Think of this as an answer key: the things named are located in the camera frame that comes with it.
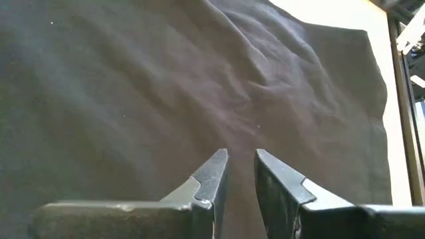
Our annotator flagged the silver metal bracket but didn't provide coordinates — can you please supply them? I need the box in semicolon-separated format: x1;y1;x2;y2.
396;2;425;56

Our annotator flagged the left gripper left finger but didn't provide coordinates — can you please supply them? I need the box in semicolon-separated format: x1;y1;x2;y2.
28;148;230;239

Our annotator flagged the black garment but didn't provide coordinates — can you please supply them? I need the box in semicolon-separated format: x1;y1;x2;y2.
0;0;393;239

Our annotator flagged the black front crossbar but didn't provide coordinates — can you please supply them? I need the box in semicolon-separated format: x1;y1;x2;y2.
386;13;425;206

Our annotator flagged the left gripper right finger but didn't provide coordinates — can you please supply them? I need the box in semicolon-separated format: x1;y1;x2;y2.
254;148;425;239

